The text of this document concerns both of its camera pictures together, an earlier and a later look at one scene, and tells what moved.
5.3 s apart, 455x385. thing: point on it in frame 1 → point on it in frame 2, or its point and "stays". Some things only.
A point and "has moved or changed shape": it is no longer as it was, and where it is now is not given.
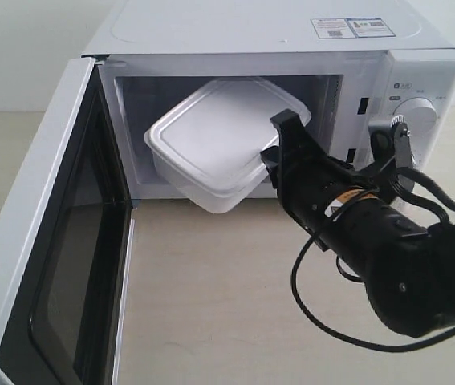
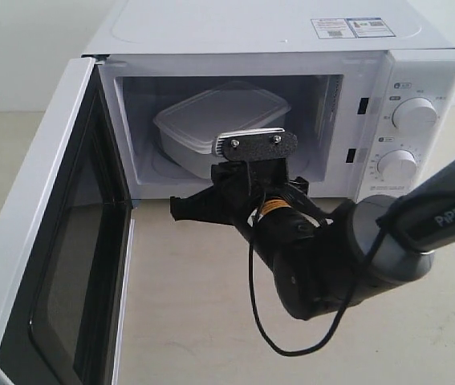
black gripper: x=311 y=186 → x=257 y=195
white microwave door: x=50 y=297 stays
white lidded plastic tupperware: x=206 y=149 has moved or changed shape
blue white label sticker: x=351 y=27 stays
